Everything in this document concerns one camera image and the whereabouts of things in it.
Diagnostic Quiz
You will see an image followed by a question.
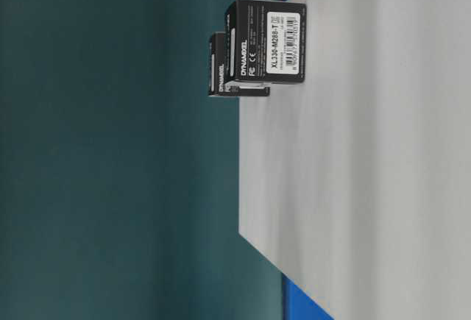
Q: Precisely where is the far black Dynamixel box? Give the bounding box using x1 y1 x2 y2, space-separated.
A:
208 32 270 97

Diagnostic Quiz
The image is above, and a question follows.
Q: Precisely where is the black dynamixel box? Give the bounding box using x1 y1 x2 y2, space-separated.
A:
224 0 307 85
208 32 270 97

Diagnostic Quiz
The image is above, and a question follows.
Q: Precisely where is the middle black Dynamixel box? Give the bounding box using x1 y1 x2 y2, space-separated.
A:
224 0 307 85

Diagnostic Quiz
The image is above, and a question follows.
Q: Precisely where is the white base board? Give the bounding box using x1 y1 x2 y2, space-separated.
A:
239 0 470 319

